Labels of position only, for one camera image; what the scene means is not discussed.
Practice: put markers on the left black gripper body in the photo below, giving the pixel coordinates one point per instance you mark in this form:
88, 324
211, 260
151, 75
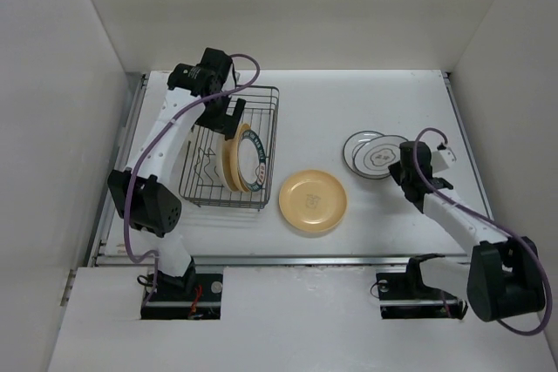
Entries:
215, 117

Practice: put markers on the cream white plate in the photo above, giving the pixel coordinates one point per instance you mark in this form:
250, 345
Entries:
223, 164

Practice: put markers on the white plate green pattern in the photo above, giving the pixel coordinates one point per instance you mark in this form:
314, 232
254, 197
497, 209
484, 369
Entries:
375, 157

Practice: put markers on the white plate green rim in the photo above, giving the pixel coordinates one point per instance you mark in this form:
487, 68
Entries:
353, 144

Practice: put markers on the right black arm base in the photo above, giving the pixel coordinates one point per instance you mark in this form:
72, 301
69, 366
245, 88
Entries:
403, 295

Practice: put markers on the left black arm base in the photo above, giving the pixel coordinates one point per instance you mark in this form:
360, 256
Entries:
194, 296

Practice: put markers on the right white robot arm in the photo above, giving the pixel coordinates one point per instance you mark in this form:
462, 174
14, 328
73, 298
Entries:
504, 277

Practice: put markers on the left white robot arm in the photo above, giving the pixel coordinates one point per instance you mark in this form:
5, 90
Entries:
196, 95

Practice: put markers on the plate with teal lettered band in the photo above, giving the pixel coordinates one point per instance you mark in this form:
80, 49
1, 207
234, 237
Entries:
252, 161

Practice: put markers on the grey wire dish rack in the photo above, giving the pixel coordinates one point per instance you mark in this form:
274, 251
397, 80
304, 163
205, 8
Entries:
199, 181

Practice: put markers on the aluminium table rail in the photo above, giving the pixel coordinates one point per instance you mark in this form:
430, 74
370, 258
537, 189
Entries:
309, 115

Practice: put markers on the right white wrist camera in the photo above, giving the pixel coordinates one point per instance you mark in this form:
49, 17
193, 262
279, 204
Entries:
443, 159

